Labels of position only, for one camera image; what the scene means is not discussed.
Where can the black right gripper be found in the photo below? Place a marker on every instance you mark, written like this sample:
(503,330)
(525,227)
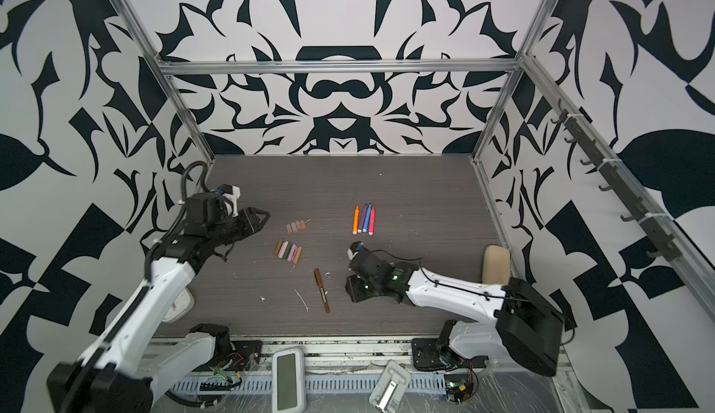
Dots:
(352,287)

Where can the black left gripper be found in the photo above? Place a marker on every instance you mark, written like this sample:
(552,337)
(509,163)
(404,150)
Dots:
(249,220)

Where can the ochre pen cap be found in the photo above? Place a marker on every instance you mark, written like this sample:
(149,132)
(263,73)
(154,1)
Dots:
(278,248)

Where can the light pink clip cap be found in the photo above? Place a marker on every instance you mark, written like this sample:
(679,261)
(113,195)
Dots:
(283,250)

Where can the purple highlighter pen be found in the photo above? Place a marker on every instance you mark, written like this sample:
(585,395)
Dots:
(362,218)

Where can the red highlighter pen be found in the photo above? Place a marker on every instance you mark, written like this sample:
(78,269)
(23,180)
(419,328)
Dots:
(371,224)

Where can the blue highlighter pen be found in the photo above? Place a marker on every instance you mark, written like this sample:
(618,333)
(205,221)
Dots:
(365,229)

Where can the brown marker pen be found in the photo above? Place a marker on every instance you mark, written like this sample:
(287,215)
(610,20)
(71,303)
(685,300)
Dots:
(321,289)

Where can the orange highlighter pen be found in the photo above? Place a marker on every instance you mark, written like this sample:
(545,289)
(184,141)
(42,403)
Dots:
(355,220)

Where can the tan pen cap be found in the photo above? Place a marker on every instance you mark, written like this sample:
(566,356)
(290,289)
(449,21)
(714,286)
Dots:
(297,255)

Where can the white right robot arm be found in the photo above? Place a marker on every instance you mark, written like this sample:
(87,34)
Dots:
(511,321)

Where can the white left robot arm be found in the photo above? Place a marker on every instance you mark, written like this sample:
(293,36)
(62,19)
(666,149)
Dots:
(110,376)

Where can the white square timer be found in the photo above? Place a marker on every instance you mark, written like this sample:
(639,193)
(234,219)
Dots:
(183,304)

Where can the small white device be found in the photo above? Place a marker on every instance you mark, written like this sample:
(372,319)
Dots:
(390,388)

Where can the beige whiteboard eraser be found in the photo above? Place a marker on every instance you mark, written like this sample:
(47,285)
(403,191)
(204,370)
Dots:
(496,265)

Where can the white tablet device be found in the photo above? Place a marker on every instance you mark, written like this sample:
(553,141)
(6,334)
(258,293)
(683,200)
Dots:
(288,381)

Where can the black wall hook rail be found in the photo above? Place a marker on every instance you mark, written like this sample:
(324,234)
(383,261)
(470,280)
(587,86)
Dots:
(620,181)

